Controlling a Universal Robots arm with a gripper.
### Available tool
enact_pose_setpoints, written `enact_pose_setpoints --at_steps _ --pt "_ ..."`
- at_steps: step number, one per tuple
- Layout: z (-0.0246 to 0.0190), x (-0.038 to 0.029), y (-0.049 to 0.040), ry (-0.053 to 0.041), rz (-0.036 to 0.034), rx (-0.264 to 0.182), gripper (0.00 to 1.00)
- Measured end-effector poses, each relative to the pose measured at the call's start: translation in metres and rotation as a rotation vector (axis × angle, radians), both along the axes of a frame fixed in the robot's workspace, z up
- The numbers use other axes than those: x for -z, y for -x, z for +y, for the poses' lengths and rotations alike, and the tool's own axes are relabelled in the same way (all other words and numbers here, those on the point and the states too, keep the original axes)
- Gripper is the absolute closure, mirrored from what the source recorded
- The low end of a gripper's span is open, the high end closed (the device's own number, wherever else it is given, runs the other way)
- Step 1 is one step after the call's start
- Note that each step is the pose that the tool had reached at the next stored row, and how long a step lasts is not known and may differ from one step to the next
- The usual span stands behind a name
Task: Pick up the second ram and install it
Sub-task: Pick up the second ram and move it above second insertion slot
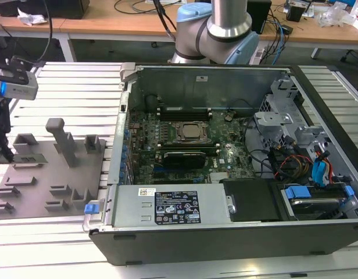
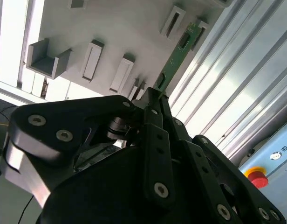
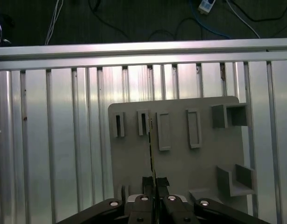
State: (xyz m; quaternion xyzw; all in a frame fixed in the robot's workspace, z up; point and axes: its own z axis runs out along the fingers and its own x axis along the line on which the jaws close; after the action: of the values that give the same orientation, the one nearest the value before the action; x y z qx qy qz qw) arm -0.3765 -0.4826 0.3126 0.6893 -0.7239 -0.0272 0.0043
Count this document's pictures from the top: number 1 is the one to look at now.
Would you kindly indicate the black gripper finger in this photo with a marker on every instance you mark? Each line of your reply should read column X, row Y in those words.
column 7, row 148

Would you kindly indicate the green RAM stick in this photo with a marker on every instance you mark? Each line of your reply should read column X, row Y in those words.
column 174, row 108
column 33, row 159

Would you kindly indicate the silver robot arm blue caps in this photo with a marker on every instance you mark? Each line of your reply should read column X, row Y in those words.
column 225, row 17

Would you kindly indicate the black RAM slot bank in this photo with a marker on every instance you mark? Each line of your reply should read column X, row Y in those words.
column 187, row 147
column 184, row 117

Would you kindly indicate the grey parts rack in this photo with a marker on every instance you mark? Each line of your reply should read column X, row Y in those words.
column 60, row 174

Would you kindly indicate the crumpled white paper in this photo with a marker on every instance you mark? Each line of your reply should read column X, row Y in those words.
column 30, row 19

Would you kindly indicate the blue plastic case latch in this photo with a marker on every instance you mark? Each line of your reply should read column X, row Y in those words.
column 91, row 209

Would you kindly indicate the large black box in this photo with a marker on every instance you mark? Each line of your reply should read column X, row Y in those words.
column 65, row 8

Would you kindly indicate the grey power supply black label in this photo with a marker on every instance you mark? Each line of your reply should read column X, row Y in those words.
column 129, row 203

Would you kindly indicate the black graphics card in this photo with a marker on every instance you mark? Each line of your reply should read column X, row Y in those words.
column 184, row 159

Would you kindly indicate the silver CPU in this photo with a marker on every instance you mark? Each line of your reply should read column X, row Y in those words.
column 193, row 130

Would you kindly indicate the white sticker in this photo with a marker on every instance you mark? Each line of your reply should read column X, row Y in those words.
column 201, row 78

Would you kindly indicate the silver finned heatsink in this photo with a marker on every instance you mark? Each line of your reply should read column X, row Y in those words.
column 219, row 177

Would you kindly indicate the silver coin battery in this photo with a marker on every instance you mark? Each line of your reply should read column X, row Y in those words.
column 229, row 117

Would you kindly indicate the green motherboard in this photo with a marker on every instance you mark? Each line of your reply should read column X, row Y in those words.
column 231, row 145

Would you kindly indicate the black open PC case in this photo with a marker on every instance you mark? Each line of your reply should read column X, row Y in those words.
column 225, row 244

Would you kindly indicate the black plastic shroud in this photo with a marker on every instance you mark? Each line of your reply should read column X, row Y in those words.
column 251, row 200

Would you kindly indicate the white power strip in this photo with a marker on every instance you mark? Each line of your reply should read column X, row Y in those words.
column 257, row 56

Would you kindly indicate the silver metal drive cage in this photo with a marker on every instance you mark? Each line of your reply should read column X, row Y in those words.
column 272, row 119

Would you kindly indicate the tall black box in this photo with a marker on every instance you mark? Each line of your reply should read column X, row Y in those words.
column 261, row 14

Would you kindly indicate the black power adapter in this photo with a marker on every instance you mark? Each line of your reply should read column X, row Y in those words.
column 287, row 29

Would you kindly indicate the hard disk blue carrier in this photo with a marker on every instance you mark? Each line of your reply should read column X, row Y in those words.
column 312, row 203

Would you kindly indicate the small black device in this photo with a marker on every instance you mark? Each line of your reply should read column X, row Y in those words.
column 295, row 13

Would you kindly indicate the clear plastic bags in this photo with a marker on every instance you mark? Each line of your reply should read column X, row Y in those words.
column 336, row 14

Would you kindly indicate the white red carton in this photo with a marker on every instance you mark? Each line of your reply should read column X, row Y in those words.
column 357, row 8

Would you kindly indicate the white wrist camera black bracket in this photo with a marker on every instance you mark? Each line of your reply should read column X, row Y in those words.
column 22, row 87

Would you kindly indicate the wooden desk white frame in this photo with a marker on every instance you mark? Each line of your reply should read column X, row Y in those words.
column 94, row 23
column 327, row 32

